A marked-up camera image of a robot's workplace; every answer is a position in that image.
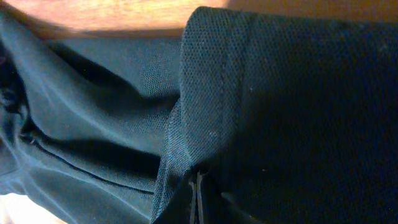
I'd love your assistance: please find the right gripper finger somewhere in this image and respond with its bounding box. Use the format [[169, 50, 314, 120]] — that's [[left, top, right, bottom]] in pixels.
[[175, 172, 197, 224], [196, 170, 237, 224]]

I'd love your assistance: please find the black t-shirt with logo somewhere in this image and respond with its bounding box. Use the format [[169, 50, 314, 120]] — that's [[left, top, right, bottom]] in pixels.
[[1, 7, 397, 223]]

